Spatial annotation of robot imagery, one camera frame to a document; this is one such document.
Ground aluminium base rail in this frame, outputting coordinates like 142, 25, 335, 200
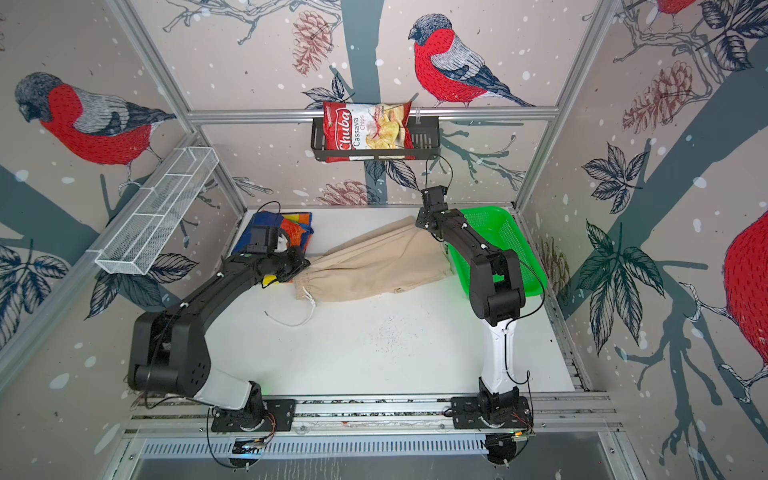
122, 391, 623, 437

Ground rainbow striped shorts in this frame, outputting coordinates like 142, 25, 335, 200
225, 212, 313, 287

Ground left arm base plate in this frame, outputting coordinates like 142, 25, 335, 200
210, 399, 296, 434

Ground red cassava chips bag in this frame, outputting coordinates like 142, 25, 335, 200
323, 102, 413, 163

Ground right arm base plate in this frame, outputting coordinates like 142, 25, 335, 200
444, 396, 533, 431

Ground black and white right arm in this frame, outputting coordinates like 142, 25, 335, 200
416, 186, 532, 430

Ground beige shorts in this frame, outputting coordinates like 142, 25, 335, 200
293, 216, 453, 302

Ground aluminium horizontal frame bar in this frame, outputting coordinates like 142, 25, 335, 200
187, 106, 560, 126

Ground green plastic tray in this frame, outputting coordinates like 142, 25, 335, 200
461, 206, 548, 297

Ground white wire mesh shelf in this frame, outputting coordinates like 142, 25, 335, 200
95, 146, 219, 275

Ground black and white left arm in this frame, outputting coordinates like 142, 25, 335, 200
127, 226, 310, 432

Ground black wire basket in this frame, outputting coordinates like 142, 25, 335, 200
310, 116, 441, 163

